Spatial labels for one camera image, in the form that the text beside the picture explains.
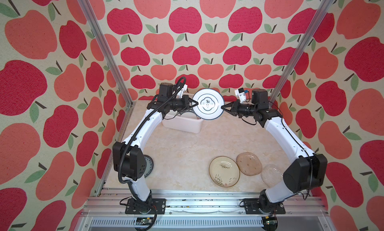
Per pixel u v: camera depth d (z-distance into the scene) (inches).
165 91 25.0
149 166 34.5
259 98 24.2
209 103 30.8
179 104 27.7
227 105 29.6
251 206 28.9
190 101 29.6
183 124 37.6
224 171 33.9
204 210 28.8
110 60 36.9
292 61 37.0
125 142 18.7
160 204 29.7
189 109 28.5
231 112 28.0
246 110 26.7
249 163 34.8
